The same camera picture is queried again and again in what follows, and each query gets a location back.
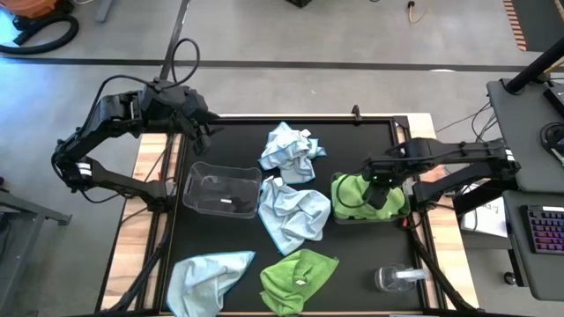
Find grey side table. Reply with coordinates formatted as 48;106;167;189
0;175;73;317

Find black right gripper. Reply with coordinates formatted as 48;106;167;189
360;160;398;210

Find black floor cables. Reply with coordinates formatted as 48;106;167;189
435;101;499;144

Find black round headset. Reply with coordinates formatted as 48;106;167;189
540;122;564;165

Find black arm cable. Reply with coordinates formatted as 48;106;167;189
87;37;202;133
336;173;376;210

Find light blue microfiber towel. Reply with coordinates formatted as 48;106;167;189
257;175;331;257
258;122;328;185
166;250;256;317

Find cable with plug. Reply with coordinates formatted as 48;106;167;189
407;0;428;24

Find grey desk with keyboard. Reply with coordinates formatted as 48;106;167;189
501;189;564;302

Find clear plastic cup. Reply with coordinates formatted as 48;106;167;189
374;262;431;293

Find black desk support bar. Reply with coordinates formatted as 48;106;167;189
453;175;516;217

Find black pole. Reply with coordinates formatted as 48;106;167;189
504;38;564;95

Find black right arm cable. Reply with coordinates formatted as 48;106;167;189
336;173;376;210

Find orange vacuum cleaner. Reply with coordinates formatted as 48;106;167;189
11;0;61;19

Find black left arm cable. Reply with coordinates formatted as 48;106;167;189
87;37;202;133

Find backlit black keyboard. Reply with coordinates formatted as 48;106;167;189
523;204;564;255

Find black table mat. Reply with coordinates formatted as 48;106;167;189
160;121;424;313

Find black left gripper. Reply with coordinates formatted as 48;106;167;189
175;85;225;156

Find black vacuum hose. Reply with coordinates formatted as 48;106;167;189
0;12;80;55

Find black metal table frame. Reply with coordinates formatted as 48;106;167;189
94;105;477;317

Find clear plastic basket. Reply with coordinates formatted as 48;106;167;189
182;160;263;220
330;170;412;225

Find white paper sheet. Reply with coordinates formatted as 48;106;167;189
460;182;508;239

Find dark striped-edge floor mat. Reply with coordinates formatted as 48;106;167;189
502;0;564;53

